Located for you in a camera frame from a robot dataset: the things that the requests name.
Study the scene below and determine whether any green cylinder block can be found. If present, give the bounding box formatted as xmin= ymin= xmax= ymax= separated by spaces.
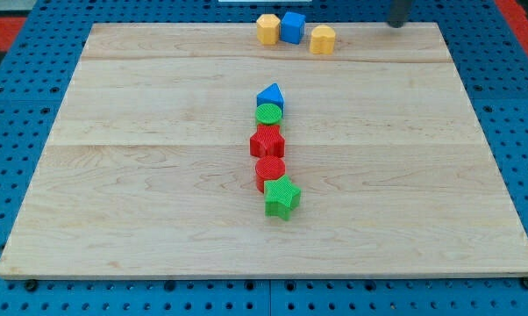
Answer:
xmin=255 ymin=104 xmax=282 ymax=126

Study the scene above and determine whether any blue triangle block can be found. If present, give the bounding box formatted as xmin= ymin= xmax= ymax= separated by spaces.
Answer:
xmin=256 ymin=83 xmax=284 ymax=111

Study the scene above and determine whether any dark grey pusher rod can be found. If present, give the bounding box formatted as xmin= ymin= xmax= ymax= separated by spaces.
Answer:
xmin=387 ymin=0 xmax=413 ymax=28

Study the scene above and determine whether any yellow heart block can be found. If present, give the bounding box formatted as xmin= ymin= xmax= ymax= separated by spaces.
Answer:
xmin=309 ymin=25 xmax=336 ymax=54

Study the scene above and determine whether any green star block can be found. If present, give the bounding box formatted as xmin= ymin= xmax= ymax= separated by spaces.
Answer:
xmin=264 ymin=175 xmax=301 ymax=221

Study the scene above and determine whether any wooden board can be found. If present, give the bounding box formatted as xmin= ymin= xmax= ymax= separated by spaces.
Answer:
xmin=0 ymin=23 xmax=528 ymax=280

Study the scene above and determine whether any red star block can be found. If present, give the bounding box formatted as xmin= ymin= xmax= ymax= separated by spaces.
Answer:
xmin=249 ymin=125 xmax=285 ymax=158

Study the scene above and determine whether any yellow hexagon block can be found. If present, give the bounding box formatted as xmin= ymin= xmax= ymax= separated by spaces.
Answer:
xmin=256 ymin=14 xmax=281 ymax=46

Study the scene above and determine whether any red cylinder block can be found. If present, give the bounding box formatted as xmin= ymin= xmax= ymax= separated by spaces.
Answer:
xmin=254 ymin=155 xmax=286 ymax=192

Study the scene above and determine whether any blue cube block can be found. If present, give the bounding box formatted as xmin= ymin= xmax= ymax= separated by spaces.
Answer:
xmin=280 ymin=11 xmax=306 ymax=45

